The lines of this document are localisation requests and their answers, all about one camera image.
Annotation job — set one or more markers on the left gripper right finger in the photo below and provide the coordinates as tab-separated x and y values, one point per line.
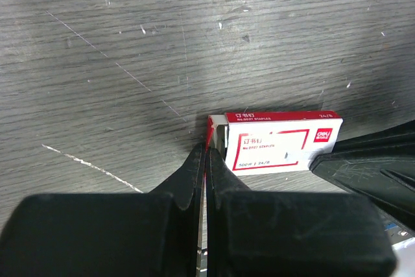
283	233

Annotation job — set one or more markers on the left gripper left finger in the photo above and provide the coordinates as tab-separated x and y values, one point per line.
110	234

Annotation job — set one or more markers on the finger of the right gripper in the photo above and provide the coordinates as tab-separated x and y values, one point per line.
379	166

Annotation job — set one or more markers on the red white staple box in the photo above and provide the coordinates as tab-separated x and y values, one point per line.
259	143

